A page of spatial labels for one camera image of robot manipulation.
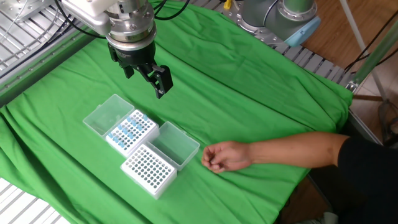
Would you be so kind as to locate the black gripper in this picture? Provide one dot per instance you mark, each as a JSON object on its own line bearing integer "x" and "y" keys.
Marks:
{"x": 136, "y": 57}

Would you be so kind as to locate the white rack with many tips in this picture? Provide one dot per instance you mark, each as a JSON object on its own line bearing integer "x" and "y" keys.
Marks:
{"x": 149, "y": 129}

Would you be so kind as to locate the clear plastic rack lid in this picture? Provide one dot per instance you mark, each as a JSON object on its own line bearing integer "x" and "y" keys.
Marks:
{"x": 107, "y": 115}
{"x": 174, "y": 144}

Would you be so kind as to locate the white tip rack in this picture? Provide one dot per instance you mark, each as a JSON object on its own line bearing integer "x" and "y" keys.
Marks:
{"x": 148, "y": 169}

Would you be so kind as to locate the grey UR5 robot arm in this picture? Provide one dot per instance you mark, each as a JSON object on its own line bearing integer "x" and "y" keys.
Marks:
{"x": 255, "y": 12}

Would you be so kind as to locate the person's right hand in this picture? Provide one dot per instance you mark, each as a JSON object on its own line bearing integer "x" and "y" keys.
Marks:
{"x": 230, "y": 155}

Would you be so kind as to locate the silver round wrist coupling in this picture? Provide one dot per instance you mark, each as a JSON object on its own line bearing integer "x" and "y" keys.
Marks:
{"x": 133, "y": 28}

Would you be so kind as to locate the silver finned wrist box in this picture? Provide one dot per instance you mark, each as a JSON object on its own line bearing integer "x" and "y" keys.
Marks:
{"x": 93, "y": 23}

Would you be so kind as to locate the green cloth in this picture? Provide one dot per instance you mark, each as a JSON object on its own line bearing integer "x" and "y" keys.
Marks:
{"x": 233, "y": 93}

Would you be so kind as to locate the yellow clip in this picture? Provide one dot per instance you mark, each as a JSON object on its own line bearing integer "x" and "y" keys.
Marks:
{"x": 228, "y": 4}

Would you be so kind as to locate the silver perforated mounting plate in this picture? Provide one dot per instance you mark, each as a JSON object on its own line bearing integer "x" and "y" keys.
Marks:
{"x": 28, "y": 7}

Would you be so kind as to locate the white pole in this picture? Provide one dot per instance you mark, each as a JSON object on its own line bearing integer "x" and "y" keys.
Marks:
{"x": 360, "y": 46}

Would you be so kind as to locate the brown wooden bar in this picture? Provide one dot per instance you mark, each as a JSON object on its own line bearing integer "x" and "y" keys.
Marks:
{"x": 367, "y": 98}

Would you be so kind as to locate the olive green trousers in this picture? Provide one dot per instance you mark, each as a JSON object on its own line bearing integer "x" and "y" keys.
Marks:
{"x": 326, "y": 219}

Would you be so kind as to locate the dark chair base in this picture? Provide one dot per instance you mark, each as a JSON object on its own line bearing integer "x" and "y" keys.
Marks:
{"x": 388, "y": 130}

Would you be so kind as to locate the grey aluminium frame rail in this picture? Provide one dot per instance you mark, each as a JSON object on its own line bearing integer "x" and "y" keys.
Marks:
{"x": 31, "y": 73}
{"x": 362, "y": 126}

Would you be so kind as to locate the green tinted frame post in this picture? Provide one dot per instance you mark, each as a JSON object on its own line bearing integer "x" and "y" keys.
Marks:
{"x": 377, "y": 53}

